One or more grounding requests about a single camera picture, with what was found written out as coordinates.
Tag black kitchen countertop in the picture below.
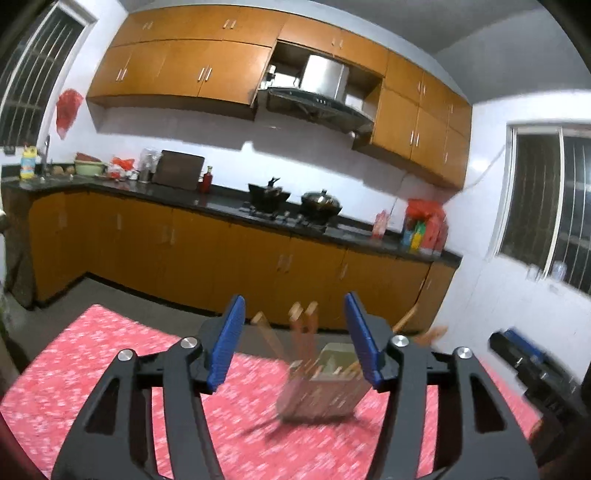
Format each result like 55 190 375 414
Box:
0 178 463 268

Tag red bag on counter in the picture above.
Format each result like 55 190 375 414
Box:
107 157 136 178

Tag black wok with lid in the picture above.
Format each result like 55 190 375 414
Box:
300 188 343 219

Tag hanging red plastic bag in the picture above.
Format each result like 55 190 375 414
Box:
55 89 85 139

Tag steel range hood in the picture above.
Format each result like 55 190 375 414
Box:
256 54 376 136

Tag orange stick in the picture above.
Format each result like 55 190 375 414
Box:
416 325 450 347

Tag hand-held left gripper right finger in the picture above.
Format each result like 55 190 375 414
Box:
344 291 541 480

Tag orange lower kitchen cabinets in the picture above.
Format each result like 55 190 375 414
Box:
28 189 458 333

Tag red packaged goods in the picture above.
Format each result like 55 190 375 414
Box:
401 198 450 256

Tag yellow detergent bottle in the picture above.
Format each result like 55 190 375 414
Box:
19 144 38 180

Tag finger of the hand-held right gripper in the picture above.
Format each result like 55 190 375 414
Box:
489 328 551 371

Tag black wok with handle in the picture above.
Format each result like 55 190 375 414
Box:
248 176 291 213

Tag red floral tablecloth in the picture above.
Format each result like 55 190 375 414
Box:
0 304 546 480

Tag beige perforated chopstick holder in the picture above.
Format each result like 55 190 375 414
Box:
279 342 372 422

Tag barred window with white frame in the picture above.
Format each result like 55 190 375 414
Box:
498 122 591 289

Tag barred window with dark frame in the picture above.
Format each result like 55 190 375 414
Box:
0 2 98 148

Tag dark brown cutting board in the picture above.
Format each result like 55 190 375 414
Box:
152 150 206 191

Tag green basin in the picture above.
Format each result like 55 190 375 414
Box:
74 152 107 177

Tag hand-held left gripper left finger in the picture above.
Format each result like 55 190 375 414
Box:
51 294 246 480

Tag pink bag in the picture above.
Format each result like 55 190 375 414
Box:
372 210 391 240

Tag person's right hand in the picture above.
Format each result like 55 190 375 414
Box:
530 412 574 468

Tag wooden pole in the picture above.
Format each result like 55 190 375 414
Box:
392 307 420 333

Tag black gas stove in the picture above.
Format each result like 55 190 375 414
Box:
240 205 328 232

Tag clear plastic bag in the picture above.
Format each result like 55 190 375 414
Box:
139 148 162 183

